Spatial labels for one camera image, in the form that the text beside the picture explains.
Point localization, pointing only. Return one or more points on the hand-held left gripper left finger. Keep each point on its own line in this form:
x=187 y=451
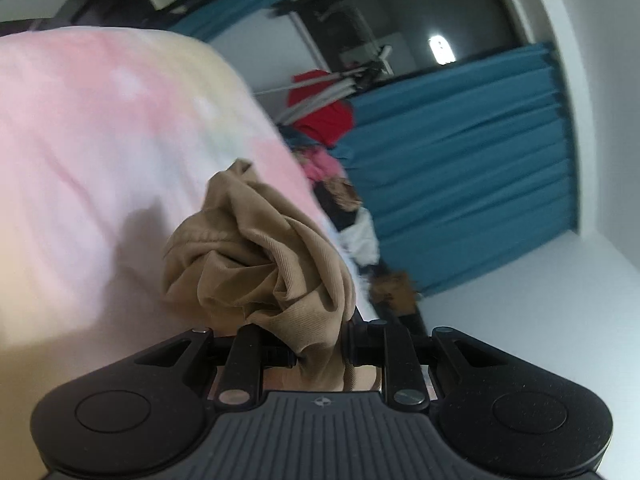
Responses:
x=245 y=355

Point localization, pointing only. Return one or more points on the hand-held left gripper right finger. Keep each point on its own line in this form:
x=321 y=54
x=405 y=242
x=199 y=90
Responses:
x=397 y=355

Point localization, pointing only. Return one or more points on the tan printed t-shirt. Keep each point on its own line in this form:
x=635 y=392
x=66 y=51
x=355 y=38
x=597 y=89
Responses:
x=280 y=260

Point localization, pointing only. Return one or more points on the brown paper bag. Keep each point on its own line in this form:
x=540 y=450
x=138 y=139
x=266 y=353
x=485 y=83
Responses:
x=397 y=292

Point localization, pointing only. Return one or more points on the white garment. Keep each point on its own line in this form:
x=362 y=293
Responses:
x=361 y=240

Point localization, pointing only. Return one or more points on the black garment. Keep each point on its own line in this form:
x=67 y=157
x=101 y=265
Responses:
x=335 y=212

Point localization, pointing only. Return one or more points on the tan crumpled garment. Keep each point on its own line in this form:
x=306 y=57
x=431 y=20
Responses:
x=345 y=195

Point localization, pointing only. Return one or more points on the pink garment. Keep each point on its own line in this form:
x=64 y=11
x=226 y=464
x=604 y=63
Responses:
x=322 y=166

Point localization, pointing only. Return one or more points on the blue curtain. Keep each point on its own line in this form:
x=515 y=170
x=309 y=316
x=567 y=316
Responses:
x=220 y=22
x=475 y=160

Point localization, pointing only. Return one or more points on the red garment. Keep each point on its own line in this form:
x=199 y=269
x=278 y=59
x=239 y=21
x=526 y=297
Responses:
x=325 y=125

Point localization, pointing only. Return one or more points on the bed with pastel sheet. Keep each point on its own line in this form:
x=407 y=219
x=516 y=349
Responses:
x=100 y=135

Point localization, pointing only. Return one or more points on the silver tripod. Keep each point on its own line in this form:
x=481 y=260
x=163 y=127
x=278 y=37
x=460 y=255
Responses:
x=325 y=97

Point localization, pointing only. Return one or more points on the dark window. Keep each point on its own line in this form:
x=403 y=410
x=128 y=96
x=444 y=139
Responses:
x=400 y=10

